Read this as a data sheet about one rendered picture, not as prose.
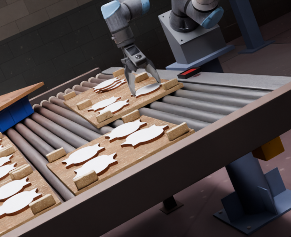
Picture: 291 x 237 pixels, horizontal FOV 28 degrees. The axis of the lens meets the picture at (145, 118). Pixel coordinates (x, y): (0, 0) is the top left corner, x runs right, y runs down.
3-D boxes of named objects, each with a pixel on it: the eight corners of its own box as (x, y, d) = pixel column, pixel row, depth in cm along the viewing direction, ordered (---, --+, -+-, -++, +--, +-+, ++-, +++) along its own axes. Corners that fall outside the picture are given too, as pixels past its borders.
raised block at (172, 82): (177, 83, 213) (175, 76, 213) (179, 84, 212) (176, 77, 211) (163, 90, 212) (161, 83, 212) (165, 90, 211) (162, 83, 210)
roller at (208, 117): (81, 90, 334) (77, 82, 333) (254, 131, 151) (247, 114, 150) (73, 94, 332) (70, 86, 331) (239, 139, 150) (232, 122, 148)
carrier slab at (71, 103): (128, 74, 291) (126, 71, 290) (151, 79, 251) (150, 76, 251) (64, 104, 284) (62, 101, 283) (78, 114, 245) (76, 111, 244)
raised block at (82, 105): (92, 104, 245) (89, 98, 245) (93, 104, 244) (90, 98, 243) (79, 110, 244) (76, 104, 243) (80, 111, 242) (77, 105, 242)
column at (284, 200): (269, 183, 330) (213, 41, 310) (309, 198, 295) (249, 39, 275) (213, 216, 320) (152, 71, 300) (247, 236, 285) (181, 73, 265)
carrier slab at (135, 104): (151, 79, 251) (150, 76, 251) (184, 86, 212) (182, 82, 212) (78, 114, 244) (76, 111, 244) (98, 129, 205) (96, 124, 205)
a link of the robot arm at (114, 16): (123, -4, 217) (106, 4, 213) (135, 23, 220) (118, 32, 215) (112, 1, 224) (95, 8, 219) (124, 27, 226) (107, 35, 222)
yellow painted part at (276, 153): (271, 147, 207) (248, 86, 201) (285, 151, 198) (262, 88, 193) (253, 157, 205) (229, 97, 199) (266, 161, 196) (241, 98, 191)
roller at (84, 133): (41, 110, 327) (37, 102, 326) (172, 176, 144) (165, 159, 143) (33, 114, 326) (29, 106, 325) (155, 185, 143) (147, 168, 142)
